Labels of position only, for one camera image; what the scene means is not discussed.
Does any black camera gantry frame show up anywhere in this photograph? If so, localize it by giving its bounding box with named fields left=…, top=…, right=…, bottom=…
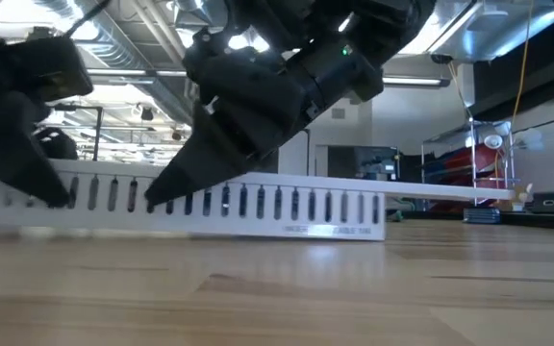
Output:
left=53, top=103, right=105, bottom=162
left=304, top=128, right=312, bottom=177

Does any silver ceiling duct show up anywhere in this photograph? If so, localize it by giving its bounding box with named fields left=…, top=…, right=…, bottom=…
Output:
left=34, top=0, right=199, bottom=127

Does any red storage bin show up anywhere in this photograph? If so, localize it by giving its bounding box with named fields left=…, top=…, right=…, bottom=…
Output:
left=425, top=177, right=499, bottom=212
left=442, top=143, right=504, bottom=177

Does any grey machine with display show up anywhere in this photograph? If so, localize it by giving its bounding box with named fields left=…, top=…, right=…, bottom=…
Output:
left=353, top=146, right=402, bottom=182

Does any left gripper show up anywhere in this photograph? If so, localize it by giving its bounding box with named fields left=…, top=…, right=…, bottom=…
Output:
left=0, top=36, right=94, bottom=209

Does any long ceiling light bar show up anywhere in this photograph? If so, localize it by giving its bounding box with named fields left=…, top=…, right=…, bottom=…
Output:
left=86, top=68, right=452, bottom=89

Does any cardboard box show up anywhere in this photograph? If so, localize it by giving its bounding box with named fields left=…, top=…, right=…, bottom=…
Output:
left=496, top=184, right=534, bottom=212

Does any metal shelf rack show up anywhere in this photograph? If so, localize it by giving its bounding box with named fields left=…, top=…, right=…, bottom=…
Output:
left=419, top=114, right=521, bottom=215

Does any white slotted cable raceway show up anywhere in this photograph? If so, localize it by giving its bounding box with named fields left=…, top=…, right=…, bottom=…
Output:
left=0, top=165, right=387, bottom=242

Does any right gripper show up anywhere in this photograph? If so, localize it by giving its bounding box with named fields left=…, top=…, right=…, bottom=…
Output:
left=144, top=28, right=317, bottom=207

